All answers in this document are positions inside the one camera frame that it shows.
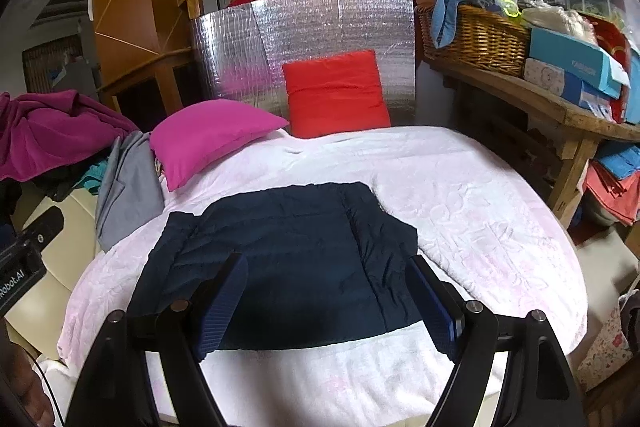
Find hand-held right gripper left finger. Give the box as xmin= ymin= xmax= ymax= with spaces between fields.
xmin=65 ymin=251 xmax=250 ymax=427

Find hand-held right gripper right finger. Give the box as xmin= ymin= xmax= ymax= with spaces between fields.
xmin=405 ymin=254 xmax=586 ymax=427

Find navy blue padded jacket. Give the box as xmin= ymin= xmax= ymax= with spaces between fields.
xmin=127 ymin=181 xmax=423 ymax=353

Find pink red folded clothes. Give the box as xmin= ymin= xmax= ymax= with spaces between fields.
xmin=585 ymin=162 xmax=640 ymax=225

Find cream leather sofa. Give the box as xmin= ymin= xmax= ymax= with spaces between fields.
xmin=0 ymin=187 xmax=101 ymax=358

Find white pink blanket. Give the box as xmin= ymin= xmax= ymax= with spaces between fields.
xmin=56 ymin=124 xmax=588 ymax=423

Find teal garment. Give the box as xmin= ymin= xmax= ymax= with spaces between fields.
xmin=75 ymin=159 xmax=111 ymax=198

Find grey garment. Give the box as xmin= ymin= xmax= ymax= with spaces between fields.
xmin=95 ymin=131 xmax=166 ymax=253

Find magenta fleece garment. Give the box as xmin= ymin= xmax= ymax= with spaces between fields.
xmin=0 ymin=89 xmax=141 ymax=182

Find white cloth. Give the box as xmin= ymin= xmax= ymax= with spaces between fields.
xmin=37 ymin=354 xmax=101 ymax=427

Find magenta pillow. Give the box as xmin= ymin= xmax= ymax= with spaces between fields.
xmin=149 ymin=101 xmax=291 ymax=192

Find red orange pillow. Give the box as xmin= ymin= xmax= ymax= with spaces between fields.
xmin=281 ymin=49 xmax=392 ymax=139

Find wooden side table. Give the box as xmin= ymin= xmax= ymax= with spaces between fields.
xmin=422 ymin=57 xmax=640 ymax=230

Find blue folded cloth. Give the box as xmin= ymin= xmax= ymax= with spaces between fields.
xmin=595 ymin=139 xmax=640 ymax=180

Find white and blue box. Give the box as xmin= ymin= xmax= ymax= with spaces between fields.
xmin=524 ymin=58 xmax=618 ymax=122

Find wicker basket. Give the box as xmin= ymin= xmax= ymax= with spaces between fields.
xmin=415 ymin=4 xmax=533 ymax=78

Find teal cardboard box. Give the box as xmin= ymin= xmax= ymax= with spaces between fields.
xmin=529 ymin=27 xmax=632 ymax=100

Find light blue cloth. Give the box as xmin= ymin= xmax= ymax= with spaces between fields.
xmin=431 ymin=0 xmax=476 ymax=50

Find white plastic bag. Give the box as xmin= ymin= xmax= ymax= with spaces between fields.
xmin=522 ymin=6 xmax=596 ymax=40

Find red bag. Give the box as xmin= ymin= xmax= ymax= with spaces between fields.
xmin=585 ymin=14 xmax=633 ymax=122

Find black cable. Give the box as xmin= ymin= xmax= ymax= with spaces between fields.
xmin=30 ymin=347 xmax=68 ymax=427

